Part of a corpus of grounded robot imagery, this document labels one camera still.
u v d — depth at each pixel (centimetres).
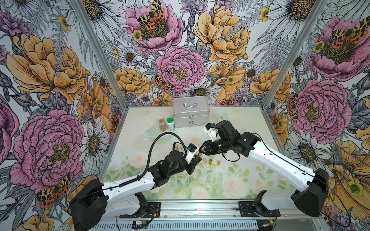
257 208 66
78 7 71
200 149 72
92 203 41
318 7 72
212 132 68
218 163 89
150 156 63
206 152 66
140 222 71
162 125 104
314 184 40
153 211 73
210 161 89
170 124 102
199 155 73
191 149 65
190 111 102
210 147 64
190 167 67
